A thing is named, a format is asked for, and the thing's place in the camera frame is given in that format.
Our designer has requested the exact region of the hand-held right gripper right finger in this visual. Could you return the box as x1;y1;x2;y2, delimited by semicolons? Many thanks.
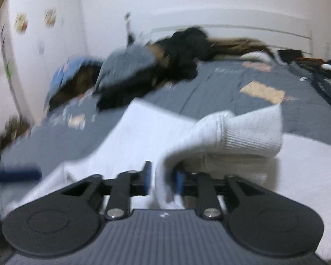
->
175;170;269;221

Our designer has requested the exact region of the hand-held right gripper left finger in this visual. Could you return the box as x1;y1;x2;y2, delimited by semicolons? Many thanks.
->
62;161;153;221

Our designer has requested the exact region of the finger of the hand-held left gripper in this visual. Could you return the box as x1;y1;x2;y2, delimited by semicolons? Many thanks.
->
0;167;42;183

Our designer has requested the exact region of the light grey hoodie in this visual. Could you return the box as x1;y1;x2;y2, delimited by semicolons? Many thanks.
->
6;98;331;260

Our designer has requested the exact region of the pile of dark clothes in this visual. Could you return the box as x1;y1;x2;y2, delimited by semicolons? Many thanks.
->
152;28;213;80

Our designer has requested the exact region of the stack of folded clothes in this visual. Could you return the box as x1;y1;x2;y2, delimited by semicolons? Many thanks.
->
290;58;331;111

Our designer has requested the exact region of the black garment pile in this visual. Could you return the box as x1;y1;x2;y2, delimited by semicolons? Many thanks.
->
96;72;158;111

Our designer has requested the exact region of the grey printed quilt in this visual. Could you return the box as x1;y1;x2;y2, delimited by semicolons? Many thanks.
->
0;59;331;177

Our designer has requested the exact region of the dark brown fleece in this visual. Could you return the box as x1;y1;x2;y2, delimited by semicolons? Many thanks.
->
51;66;103;109

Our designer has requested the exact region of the grey fleece garment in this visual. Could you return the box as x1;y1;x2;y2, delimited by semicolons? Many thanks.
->
95;45;157;93

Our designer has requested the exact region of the white wardrobe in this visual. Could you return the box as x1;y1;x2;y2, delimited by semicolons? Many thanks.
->
0;0;88;133

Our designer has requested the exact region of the white pillow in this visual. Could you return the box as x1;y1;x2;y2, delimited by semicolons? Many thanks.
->
241;51;274;63

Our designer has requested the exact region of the black hair brush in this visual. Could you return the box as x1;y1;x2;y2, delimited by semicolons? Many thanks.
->
124;12;135;45

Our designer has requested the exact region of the cartoon animal sticker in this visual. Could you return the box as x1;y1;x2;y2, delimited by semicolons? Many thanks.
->
44;9;57;27
15;13;28;33

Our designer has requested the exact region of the small black folded garment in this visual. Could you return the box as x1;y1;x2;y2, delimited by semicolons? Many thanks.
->
276;49;304;62

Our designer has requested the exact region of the white headboard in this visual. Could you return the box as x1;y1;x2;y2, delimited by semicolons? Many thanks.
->
150;8;313;56

